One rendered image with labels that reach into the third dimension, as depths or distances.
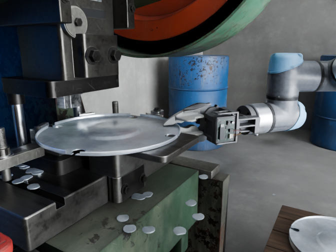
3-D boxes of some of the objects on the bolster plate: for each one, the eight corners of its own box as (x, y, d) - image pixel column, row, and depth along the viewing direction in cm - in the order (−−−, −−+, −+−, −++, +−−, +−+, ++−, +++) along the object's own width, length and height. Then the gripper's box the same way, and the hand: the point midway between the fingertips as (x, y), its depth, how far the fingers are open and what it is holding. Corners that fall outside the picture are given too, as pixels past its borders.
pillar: (30, 147, 65) (22, 84, 61) (21, 150, 63) (12, 85, 60) (24, 145, 66) (16, 83, 62) (15, 148, 64) (6, 84, 61)
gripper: (262, 104, 65) (174, 112, 57) (259, 144, 67) (174, 156, 60) (240, 98, 72) (159, 104, 65) (237, 134, 75) (159, 143, 67)
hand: (167, 125), depth 65 cm, fingers closed
